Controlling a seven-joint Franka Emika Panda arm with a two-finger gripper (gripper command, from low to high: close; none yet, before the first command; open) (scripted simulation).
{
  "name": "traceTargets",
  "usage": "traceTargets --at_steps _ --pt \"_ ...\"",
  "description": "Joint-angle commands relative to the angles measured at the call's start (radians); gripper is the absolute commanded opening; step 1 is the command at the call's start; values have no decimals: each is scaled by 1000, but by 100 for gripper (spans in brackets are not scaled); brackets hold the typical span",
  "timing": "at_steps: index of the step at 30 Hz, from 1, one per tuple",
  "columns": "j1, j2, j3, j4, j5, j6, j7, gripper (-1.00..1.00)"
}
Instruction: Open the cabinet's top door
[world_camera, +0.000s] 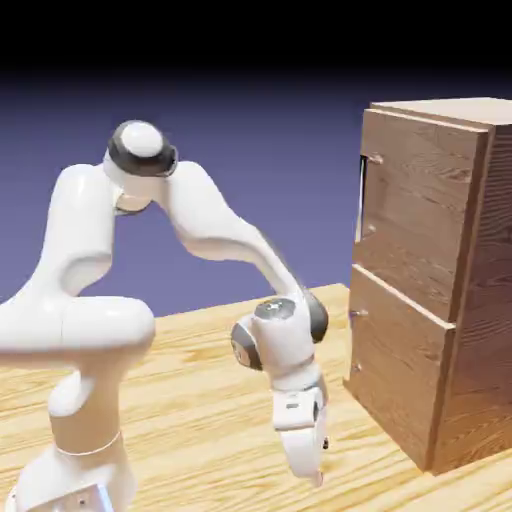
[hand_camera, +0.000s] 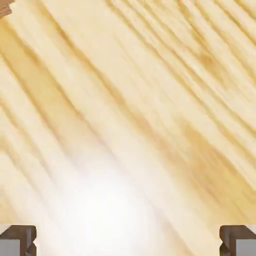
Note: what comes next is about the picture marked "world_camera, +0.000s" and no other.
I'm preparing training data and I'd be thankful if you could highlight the long silver door handle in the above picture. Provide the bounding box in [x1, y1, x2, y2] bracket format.
[354, 153, 385, 244]

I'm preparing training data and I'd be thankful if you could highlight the tall wooden cabinet door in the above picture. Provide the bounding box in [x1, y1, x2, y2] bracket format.
[351, 108, 496, 324]

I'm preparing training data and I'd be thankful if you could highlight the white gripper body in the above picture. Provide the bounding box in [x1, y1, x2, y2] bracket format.
[278, 415, 327, 480]

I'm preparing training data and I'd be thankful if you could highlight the short wooden cabinet door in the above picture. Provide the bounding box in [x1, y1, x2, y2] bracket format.
[342, 263, 458, 474]

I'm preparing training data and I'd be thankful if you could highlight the short silver door handle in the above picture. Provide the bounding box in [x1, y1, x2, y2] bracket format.
[348, 308, 370, 376]

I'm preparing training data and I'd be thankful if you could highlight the light wood cabinet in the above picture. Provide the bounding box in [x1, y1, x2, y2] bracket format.
[342, 96, 512, 477]

